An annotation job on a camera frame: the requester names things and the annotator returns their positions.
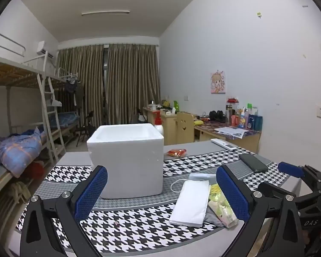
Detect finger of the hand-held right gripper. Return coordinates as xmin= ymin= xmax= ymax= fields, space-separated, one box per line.
xmin=257 ymin=181 xmax=307 ymax=212
xmin=278 ymin=162 xmax=321 ymax=193

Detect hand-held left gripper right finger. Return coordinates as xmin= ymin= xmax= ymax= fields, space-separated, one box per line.
xmin=216 ymin=165 xmax=304 ymax=257

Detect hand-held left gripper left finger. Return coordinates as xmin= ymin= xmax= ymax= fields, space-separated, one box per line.
xmin=20 ymin=165 xmax=108 ymax=257

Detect yellow-green tissue packet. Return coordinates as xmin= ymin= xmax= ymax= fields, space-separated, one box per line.
xmin=208 ymin=183 xmax=239 ymax=229

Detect grey sock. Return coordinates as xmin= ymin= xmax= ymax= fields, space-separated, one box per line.
xmin=203 ymin=206 xmax=227 ymax=227

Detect light blue face mask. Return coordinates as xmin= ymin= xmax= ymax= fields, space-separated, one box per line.
xmin=170 ymin=172 xmax=217 ymax=193

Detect white face mask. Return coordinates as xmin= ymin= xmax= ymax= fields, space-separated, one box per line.
xmin=168 ymin=180 xmax=211 ymax=227

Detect white foam box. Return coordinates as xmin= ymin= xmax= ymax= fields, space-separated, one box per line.
xmin=86 ymin=123 xmax=165 ymax=199

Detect black smartphone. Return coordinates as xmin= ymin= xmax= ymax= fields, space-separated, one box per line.
xmin=239 ymin=153 xmax=269 ymax=173

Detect light wooden desk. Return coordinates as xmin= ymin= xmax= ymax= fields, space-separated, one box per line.
xmin=143 ymin=107 xmax=197 ymax=145
xmin=194 ymin=119 xmax=262 ymax=154

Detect white remote control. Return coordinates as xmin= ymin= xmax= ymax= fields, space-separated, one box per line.
xmin=211 ymin=138 xmax=238 ymax=151

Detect blue box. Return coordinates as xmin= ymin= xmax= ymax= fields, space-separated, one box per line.
xmin=248 ymin=115 xmax=263 ymax=131

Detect houndstooth table cloth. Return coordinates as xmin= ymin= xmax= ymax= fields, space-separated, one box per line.
xmin=15 ymin=140 xmax=302 ymax=257

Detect red basin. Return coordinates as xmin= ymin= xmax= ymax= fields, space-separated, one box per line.
xmin=27 ymin=162 xmax=45 ymax=180

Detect printed paper sheets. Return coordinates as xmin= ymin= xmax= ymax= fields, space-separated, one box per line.
xmin=215 ymin=127 xmax=248 ymax=139

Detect black folding chair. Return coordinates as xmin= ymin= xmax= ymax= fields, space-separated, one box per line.
xmin=76 ymin=111 xmax=95 ymax=147

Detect beige cloth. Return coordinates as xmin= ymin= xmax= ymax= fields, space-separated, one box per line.
xmin=9 ymin=181 xmax=30 ymax=204

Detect white metal bunk bed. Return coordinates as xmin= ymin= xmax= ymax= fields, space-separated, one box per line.
xmin=47 ymin=67 xmax=82 ymax=142
xmin=0 ymin=29 xmax=67 ymax=206

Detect white bed ladder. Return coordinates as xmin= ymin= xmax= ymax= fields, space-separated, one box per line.
xmin=37 ymin=73 xmax=66 ymax=164

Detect black headphones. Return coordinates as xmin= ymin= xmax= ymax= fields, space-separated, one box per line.
xmin=209 ymin=110 xmax=226 ymax=123

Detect wooden smiley face chair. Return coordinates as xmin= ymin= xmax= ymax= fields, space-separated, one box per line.
xmin=176 ymin=112 xmax=196 ymax=145

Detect blue plaid quilt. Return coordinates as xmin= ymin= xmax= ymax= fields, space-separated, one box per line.
xmin=0 ymin=129 xmax=47 ymax=178

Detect white pump bottle red top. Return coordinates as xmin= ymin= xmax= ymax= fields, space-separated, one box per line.
xmin=154 ymin=111 xmax=164 ymax=137

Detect hanging dark clothes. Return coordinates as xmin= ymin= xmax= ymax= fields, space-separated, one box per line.
xmin=64 ymin=79 xmax=85 ymax=110

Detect brown curtain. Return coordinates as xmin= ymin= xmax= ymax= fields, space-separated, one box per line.
xmin=106 ymin=43 xmax=161 ymax=126
xmin=56 ymin=44 xmax=107 ymax=129

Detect white air conditioner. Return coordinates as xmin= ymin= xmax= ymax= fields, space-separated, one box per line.
xmin=37 ymin=41 xmax=55 ymax=59

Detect cartoon wall poster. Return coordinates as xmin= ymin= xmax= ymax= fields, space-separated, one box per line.
xmin=210 ymin=70 xmax=226 ymax=94

